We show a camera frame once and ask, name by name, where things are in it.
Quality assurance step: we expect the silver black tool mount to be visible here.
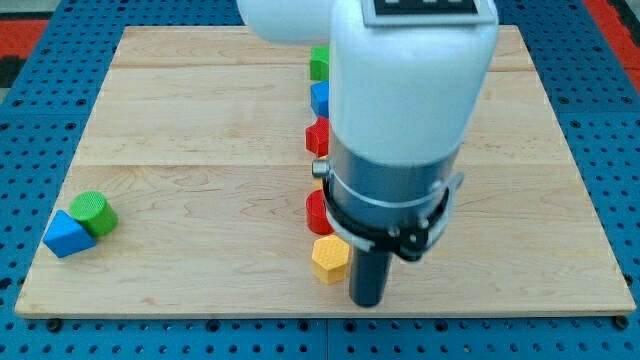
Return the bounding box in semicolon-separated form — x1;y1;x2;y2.
313;134;464;262

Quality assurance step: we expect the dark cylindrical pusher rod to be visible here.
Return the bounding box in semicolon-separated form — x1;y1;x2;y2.
349;248;392;307

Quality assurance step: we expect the yellow block behind arm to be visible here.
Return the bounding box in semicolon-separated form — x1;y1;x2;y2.
311;156;330;188

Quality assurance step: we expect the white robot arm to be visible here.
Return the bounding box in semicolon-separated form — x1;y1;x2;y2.
238;0;499;307

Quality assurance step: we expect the wooden board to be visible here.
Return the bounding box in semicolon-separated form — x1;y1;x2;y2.
15;26;636;319

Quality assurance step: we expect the blue triangle block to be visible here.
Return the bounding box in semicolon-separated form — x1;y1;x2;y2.
42;210;96;258

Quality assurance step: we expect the yellow hexagon block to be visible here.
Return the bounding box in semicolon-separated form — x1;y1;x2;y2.
311;235;350;285

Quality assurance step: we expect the red cylinder block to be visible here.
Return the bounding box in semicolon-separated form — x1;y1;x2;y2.
305;190;334;235

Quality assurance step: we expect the red hexagon block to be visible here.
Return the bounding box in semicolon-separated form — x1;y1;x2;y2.
305;116;330;157

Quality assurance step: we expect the blue cube block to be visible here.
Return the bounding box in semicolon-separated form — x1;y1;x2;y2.
310;81;329;118

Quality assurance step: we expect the green cube block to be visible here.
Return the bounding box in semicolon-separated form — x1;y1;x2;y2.
309;45;330;81

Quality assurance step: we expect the green cylinder block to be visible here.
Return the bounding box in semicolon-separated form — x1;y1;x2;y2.
69;190;119;237

